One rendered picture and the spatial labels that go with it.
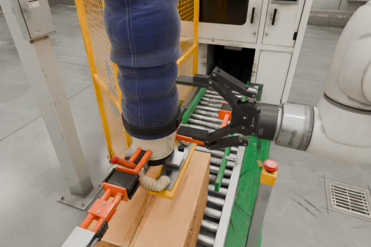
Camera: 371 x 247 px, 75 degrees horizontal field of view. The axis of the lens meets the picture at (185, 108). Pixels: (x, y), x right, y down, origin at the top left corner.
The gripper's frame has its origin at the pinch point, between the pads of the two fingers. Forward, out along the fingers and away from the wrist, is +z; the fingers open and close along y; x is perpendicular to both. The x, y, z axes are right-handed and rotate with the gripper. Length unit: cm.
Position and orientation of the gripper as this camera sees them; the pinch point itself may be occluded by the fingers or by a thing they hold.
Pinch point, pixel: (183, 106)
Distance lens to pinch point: 55.4
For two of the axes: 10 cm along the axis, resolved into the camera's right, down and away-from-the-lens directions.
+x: 3.1, -5.1, 8.0
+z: -9.5, -1.7, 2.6
